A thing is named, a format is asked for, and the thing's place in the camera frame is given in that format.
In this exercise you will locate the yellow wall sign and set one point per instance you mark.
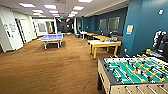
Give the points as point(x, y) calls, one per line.
point(130, 29)

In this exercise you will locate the small white table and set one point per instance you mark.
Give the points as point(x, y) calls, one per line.
point(82, 32)

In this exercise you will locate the long wooden table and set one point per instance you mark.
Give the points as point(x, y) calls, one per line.
point(90, 34)
point(101, 37)

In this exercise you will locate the yellow air hockey table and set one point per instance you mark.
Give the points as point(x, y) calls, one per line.
point(103, 44)

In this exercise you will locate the green foosball table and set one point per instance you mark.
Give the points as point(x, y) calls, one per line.
point(133, 75)

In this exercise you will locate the interior glass window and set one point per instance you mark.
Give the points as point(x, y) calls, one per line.
point(113, 24)
point(102, 24)

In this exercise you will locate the blue ping pong table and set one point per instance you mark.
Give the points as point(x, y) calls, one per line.
point(50, 37)

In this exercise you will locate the small white wall sign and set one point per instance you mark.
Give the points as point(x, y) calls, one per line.
point(161, 12)

